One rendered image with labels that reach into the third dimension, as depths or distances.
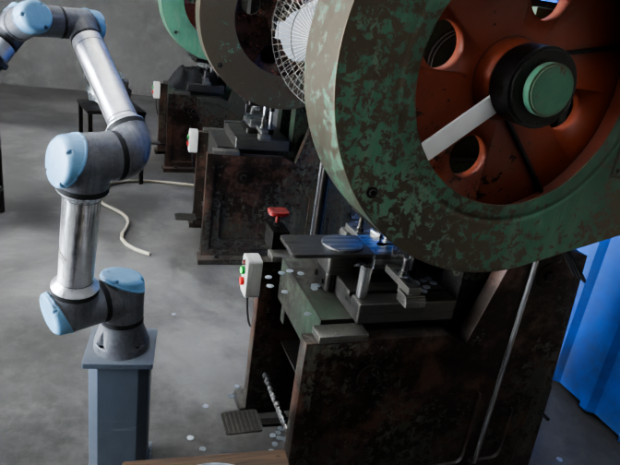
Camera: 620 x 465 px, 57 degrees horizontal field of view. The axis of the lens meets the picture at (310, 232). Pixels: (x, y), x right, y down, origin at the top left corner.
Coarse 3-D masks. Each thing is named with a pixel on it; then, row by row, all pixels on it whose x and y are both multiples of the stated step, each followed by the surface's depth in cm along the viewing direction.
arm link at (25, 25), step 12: (36, 0) 133; (12, 12) 134; (24, 12) 132; (36, 12) 133; (48, 12) 135; (60, 12) 139; (12, 24) 136; (24, 24) 132; (36, 24) 133; (48, 24) 135; (60, 24) 139; (24, 36) 138; (36, 36) 139; (48, 36) 140; (60, 36) 142
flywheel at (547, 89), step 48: (480, 0) 110; (528, 0) 113; (576, 0) 116; (480, 48) 114; (528, 48) 107; (576, 48) 121; (432, 96) 115; (480, 96) 116; (528, 96) 106; (576, 96) 128; (432, 144) 113; (480, 144) 126; (528, 144) 127; (576, 144) 131; (480, 192) 128; (528, 192) 132
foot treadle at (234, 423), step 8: (224, 416) 184; (232, 416) 185; (240, 416) 185; (248, 416) 186; (256, 416) 186; (224, 424) 181; (232, 424) 181; (240, 424) 182; (248, 424) 182; (256, 424) 183; (264, 424) 185; (272, 424) 186; (280, 424) 187; (232, 432) 178; (240, 432) 179; (248, 432) 180; (256, 432) 181
